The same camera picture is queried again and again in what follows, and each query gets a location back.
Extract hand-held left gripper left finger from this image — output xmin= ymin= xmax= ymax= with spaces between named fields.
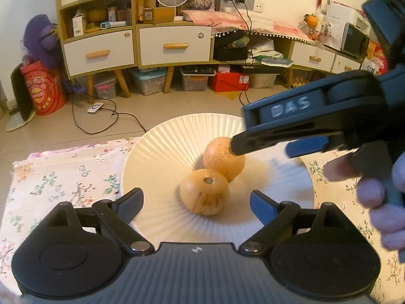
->
xmin=41 ymin=187 xmax=155 ymax=256

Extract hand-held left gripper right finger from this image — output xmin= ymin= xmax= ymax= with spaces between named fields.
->
xmin=238 ymin=190 xmax=358 ymax=255

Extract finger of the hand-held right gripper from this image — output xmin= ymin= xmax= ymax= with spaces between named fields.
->
xmin=286 ymin=136 xmax=330 ymax=158
xmin=230 ymin=117 xmax=331 ymax=156

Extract round yellow pepino melon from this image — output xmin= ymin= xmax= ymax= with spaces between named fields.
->
xmin=203 ymin=137 xmax=246 ymax=182

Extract white ribbed plate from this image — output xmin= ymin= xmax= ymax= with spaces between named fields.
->
xmin=122 ymin=113 xmax=315 ymax=244

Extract purple striped pepino melon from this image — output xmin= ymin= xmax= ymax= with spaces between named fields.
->
xmin=179 ymin=169 xmax=229 ymax=216

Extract person's right hand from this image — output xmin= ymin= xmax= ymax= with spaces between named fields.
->
xmin=323 ymin=156 xmax=402 ymax=251

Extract narrow white plain drawer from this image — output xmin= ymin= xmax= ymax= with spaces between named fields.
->
xmin=332 ymin=54 xmax=362 ymax=74

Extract yellow egg tray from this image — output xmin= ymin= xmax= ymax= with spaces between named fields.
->
xmin=290 ymin=70 xmax=311 ymax=88

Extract red gift box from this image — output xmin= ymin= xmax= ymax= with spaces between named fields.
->
xmin=366 ymin=41 xmax=388 ymax=75

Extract red flat box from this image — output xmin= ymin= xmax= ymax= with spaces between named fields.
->
xmin=208 ymin=71 xmax=251 ymax=93

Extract clear storage box pale contents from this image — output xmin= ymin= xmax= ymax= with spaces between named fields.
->
xmin=250 ymin=73 xmax=279 ymax=89

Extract wide white plain drawer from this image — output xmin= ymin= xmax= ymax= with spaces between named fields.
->
xmin=290 ymin=42 xmax=336 ymax=72

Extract black microwave oven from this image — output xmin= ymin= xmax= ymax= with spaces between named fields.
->
xmin=341 ymin=22 xmax=370 ymax=59

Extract floral tablecloth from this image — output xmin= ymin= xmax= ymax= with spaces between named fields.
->
xmin=0 ymin=137 xmax=403 ymax=304

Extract clear storage box dark contents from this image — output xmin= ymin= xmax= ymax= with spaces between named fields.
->
xmin=181 ymin=66 xmax=210 ymax=91

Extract low wooden cabinet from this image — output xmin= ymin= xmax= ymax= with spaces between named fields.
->
xmin=211 ymin=27 xmax=364 ymax=90

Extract black bag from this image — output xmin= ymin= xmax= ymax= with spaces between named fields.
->
xmin=213 ymin=46 xmax=249 ymax=62

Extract white printer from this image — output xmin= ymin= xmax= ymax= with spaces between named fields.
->
xmin=327 ymin=2 xmax=365 ymax=23

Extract clear storage box teal lid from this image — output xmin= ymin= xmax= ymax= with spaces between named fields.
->
xmin=129 ymin=68 xmax=167 ymax=96

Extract small clear storage box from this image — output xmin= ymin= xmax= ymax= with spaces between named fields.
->
xmin=94 ymin=73 xmax=117 ymax=100

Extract pink fringed cloth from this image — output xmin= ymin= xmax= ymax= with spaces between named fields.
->
xmin=181 ymin=9 xmax=313 ymax=44

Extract white drawer with sticker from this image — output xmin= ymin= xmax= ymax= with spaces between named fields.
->
xmin=63 ymin=30 xmax=135 ymax=77
xmin=138 ymin=25 xmax=212 ymax=68

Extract wooden shelf cabinet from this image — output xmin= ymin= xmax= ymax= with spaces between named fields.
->
xmin=54 ymin=0 xmax=213 ymax=99

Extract red gift bag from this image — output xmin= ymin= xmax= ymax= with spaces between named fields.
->
xmin=20 ymin=61 xmax=67 ymax=116

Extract brown cardboard box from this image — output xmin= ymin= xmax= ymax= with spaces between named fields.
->
xmin=143 ymin=7 xmax=175 ymax=25

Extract black panel on white base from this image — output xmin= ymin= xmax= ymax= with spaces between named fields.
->
xmin=6 ymin=63 xmax=37 ymax=132

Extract purple plush toy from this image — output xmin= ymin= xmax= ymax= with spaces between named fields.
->
xmin=22 ymin=14 xmax=64 ymax=70

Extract wall socket panel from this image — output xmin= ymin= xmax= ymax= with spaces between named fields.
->
xmin=223 ymin=0 xmax=255 ymax=12

